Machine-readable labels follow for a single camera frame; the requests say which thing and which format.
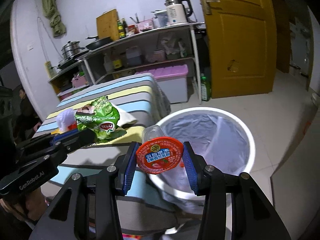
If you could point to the green hanging cloth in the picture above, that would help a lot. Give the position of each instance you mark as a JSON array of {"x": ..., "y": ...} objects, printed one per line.
[{"x": 53, "y": 17}]

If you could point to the yellow wooden door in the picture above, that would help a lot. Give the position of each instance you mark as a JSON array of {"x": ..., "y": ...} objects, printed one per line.
[{"x": 237, "y": 42}]

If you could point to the white plastic bottle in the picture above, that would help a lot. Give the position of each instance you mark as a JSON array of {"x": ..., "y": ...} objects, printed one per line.
[{"x": 108, "y": 63}]

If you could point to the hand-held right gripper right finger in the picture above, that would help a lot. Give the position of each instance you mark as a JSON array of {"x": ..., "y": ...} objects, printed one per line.
[{"x": 188, "y": 170}]

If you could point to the storage box with pink lid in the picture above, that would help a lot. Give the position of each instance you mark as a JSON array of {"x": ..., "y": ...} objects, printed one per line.
[{"x": 172, "y": 85}]

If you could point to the white wall switch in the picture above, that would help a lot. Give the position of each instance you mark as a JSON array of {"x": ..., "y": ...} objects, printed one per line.
[{"x": 30, "y": 46}]

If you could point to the white plastic bag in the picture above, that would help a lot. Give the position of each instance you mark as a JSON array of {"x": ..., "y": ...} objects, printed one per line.
[{"x": 172, "y": 47}]

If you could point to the green plastic bottle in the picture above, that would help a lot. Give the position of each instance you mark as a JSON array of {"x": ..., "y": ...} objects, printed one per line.
[{"x": 205, "y": 90}]

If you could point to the red jar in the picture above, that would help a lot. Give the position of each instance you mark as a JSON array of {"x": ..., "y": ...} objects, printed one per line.
[{"x": 131, "y": 29}]

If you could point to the white crumpled tissue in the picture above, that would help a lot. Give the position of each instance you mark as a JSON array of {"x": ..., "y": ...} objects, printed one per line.
[{"x": 65, "y": 118}]

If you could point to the beige wrapper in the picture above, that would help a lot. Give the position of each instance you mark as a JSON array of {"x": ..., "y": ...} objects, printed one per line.
[{"x": 127, "y": 118}]

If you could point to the jelly cup with red lid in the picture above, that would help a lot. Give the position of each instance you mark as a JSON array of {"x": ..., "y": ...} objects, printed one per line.
[{"x": 160, "y": 156}]

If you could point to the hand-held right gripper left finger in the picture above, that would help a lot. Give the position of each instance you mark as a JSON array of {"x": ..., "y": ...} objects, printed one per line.
[{"x": 131, "y": 170}]

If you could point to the dark bottle with yellow label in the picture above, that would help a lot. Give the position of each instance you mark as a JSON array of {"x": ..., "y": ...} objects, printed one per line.
[{"x": 119, "y": 31}]

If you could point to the person's left forearm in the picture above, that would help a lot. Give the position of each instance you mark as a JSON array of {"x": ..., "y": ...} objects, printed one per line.
[{"x": 12, "y": 230}]

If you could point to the person's left hand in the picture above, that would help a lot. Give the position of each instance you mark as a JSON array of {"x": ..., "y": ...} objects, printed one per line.
[{"x": 32, "y": 205}]

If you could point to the striped tablecloth table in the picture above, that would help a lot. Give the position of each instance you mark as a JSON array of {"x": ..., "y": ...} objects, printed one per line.
[{"x": 140, "y": 90}]

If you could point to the wooden cutting board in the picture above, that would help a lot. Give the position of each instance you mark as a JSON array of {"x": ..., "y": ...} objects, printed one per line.
[{"x": 107, "y": 25}]

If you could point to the steel steamer pot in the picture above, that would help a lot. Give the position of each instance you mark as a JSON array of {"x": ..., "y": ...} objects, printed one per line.
[{"x": 70, "y": 49}]

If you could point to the clear blender jug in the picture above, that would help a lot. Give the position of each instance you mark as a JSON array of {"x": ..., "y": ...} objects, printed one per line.
[{"x": 161, "y": 19}]

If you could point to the grey plastic jug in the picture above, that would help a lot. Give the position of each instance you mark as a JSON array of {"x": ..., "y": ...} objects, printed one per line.
[{"x": 134, "y": 57}]

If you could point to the black frying pan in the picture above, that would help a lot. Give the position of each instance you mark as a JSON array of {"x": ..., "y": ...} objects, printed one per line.
[{"x": 98, "y": 43}]

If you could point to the pink basket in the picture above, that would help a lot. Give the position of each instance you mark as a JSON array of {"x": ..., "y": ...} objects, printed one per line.
[{"x": 80, "y": 81}]

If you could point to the black wok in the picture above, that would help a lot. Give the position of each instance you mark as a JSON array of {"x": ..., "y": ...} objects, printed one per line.
[{"x": 61, "y": 65}]

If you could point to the white electric kettle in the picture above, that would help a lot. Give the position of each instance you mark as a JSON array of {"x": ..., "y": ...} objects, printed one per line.
[{"x": 176, "y": 12}]

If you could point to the pink container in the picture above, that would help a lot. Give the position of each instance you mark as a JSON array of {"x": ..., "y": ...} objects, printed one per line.
[{"x": 156, "y": 56}]

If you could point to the white shelf rack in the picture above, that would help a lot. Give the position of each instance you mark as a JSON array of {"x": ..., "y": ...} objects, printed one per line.
[{"x": 192, "y": 45}]

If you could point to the low wooden cabinet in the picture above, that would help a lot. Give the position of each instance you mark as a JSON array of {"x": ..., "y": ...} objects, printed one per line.
[{"x": 55, "y": 82}]

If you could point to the white bin with plastic liner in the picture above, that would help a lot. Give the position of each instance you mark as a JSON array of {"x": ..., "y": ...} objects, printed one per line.
[{"x": 245, "y": 142}]

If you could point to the oil bottle with yellow label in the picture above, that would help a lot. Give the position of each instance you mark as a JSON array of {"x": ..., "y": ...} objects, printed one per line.
[{"x": 117, "y": 62}]

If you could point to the green snack bag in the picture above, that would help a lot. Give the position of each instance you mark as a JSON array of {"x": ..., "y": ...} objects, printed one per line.
[{"x": 100, "y": 117}]

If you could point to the dark sauce bottle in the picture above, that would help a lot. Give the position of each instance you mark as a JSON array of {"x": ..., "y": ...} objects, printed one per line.
[{"x": 124, "y": 30}]

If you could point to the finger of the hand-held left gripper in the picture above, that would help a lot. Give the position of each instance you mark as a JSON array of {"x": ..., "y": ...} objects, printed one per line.
[
  {"x": 80, "y": 138},
  {"x": 58, "y": 137}
]

